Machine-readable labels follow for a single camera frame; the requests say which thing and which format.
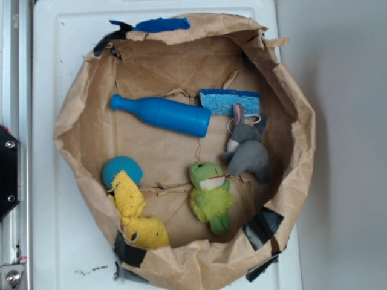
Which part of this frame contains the black tape strip top left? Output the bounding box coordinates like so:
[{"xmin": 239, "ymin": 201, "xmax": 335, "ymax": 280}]
[{"xmin": 93, "ymin": 23, "xmax": 133, "ymax": 57}]

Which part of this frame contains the blue tape piece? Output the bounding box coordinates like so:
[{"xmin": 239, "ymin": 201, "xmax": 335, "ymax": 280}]
[{"xmin": 109, "ymin": 18, "xmax": 190, "ymax": 33}]

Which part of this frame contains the black tape strip bottom right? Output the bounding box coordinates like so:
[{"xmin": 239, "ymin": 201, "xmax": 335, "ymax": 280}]
[{"xmin": 245, "ymin": 254, "xmax": 279, "ymax": 282}]

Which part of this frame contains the blue plastic bottle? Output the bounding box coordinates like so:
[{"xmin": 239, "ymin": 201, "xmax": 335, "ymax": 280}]
[{"xmin": 111, "ymin": 94, "xmax": 212, "ymax": 138}]

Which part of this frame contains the brown paper bag bin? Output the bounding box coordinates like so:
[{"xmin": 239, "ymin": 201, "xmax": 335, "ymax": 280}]
[{"xmin": 54, "ymin": 13, "xmax": 315, "ymax": 289}]

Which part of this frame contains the blue sponge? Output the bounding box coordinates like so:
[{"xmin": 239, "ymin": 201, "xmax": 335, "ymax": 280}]
[{"xmin": 199, "ymin": 88, "xmax": 261, "ymax": 117}]

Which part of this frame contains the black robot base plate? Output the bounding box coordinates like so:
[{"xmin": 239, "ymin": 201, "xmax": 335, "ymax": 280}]
[{"xmin": 0, "ymin": 126, "xmax": 21, "ymax": 222}]

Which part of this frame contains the yellow knitted cloth toy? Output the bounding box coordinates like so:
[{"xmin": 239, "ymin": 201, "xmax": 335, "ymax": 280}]
[{"xmin": 108, "ymin": 171, "xmax": 170, "ymax": 249}]

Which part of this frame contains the aluminium frame rail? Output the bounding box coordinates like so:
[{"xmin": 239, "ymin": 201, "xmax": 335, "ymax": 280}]
[{"xmin": 1, "ymin": 1, "xmax": 35, "ymax": 289}]

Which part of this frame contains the black tape strip bottom left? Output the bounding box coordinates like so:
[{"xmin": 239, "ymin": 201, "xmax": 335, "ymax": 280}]
[{"xmin": 114, "ymin": 231, "xmax": 147, "ymax": 268}]

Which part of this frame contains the green plush frog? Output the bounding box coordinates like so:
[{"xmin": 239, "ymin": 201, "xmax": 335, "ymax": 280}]
[{"xmin": 189, "ymin": 162, "xmax": 234, "ymax": 236}]

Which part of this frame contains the grey plush bunny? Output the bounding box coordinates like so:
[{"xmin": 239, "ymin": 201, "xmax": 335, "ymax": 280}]
[{"xmin": 222, "ymin": 103, "xmax": 272, "ymax": 183}]

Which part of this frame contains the black tape strip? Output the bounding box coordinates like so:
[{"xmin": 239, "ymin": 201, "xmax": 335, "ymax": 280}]
[
  {"xmin": 93, "ymin": 23, "xmax": 133, "ymax": 57},
  {"xmin": 242, "ymin": 207, "xmax": 284, "ymax": 251},
  {"xmin": 114, "ymin": 231, "xmax": 147, "ymax": 268},
  {"xmin": 245, "ymin": 254, "xmax": 279, "ymax": 282}
]

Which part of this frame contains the blue knitted ball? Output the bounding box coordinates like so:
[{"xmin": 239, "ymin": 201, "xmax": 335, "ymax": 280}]
[{"xmin": 102, "ymin": 156, "xmax": 143, "ymax": 189}]

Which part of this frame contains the white tray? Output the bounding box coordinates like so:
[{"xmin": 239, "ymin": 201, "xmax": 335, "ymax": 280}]
[{"xmin": 31, "ymin": 0, "xmax": 304, "ymax": 290}]

